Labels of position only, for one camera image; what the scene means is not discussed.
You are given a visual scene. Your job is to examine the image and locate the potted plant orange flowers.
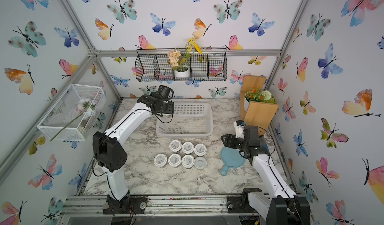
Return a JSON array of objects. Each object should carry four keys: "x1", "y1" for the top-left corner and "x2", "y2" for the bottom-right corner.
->
[{"x1": 244, "y1": 89, "x2": 277, "y2": 111}]

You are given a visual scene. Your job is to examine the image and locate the white pot with flowers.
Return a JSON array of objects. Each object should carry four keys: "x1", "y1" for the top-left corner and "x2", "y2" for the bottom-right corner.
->
[{"x1": 167, "y1": 37, "x2": 203, "y2": 78}]

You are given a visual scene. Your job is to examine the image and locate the yogurt cup clear lid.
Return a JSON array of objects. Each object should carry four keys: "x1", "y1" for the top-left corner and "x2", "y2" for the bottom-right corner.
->
[{"x1": 194, "y1": 157, "x2": 208, "y2": 170}]

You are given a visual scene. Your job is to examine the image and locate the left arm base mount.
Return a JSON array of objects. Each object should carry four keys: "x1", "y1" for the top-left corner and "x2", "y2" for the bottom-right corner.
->
[{"x1": 103, "y1": 195, "x2": 148, "y2": 215}]

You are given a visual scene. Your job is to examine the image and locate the pink artificial flower stem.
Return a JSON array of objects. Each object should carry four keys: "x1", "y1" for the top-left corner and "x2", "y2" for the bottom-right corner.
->
[{"x1": 50, "y1": 98, "x2": 98, "y2": 141}]

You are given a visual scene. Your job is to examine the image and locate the white mesh wall box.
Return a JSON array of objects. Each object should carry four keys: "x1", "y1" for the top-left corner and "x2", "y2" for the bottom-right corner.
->
[{"x1": 37, "y1": 84, "x2": 106, "y2": 142}]

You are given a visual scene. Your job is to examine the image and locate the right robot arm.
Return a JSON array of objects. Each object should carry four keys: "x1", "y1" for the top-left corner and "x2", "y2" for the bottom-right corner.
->
[{"x1": 221, "y1": 120, "x2": 311, "y2": 225}]

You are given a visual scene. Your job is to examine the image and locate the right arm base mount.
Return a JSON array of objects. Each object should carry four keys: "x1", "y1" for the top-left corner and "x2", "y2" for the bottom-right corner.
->
[{"x1": 227, "y1": 188, "x2": 262, "y2": 214}]

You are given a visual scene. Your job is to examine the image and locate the yogurt cup back row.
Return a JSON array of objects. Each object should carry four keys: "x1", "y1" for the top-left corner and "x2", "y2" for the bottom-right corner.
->
[
  {"x1": 182, "y1": 142, "x2": 195, "y2": 155},
  {"x1": 169, "y1": 140, "x2": 182, "y2": 153},
  {"x1": 194, "y1": 144, "x2": 207, "y2": 157}
]

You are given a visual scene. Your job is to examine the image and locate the black wire wall basket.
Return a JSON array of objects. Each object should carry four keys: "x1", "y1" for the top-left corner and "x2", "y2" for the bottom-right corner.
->
[{"x1": 133, "y1": 47, "x2": 228, "y2": 82}]

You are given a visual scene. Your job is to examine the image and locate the wooden corner shelf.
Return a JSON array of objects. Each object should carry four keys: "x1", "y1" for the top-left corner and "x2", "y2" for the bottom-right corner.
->
[{"x1": 240, "y1": 75, "x2": 279, "y2": 136}]

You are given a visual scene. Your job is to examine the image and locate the white plastic basket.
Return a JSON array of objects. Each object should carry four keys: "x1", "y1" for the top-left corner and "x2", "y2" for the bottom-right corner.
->
[{"x1": 156, "y1": 102, "x2": 213, "y2": 139}]

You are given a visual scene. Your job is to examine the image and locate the yogurt cup row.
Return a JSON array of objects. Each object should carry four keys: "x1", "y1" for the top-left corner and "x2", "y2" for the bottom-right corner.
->
[
  {"x1": 181, "y1": 155, "x2": 195, "y2": 169},
  {"x1": 194, "y1": 144, "x2": 207, "y2": 157},
  {"x1": 182, "y1": 142, "x2": 195, "y2": 155},
  {"x1": 168, "y1": 153, "x2": 182, "y2": 168},
  {"x1": 169, "y1": 140, "x2": 182, "y2": 153},
  {"x1": 154, "y1": 154, "x2": 168, "y2": 168}
]

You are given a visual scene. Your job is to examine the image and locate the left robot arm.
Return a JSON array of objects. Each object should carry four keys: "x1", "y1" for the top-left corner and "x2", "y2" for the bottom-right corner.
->
[{"x1": 93, "y1": 85, "x2": 174, "y2": 202}]

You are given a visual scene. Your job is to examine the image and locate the aluminium front rail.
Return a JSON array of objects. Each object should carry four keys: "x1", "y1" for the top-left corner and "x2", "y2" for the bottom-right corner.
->
[{"x1": 60, "y1": 194, "x2": 259, "y2": 218}]

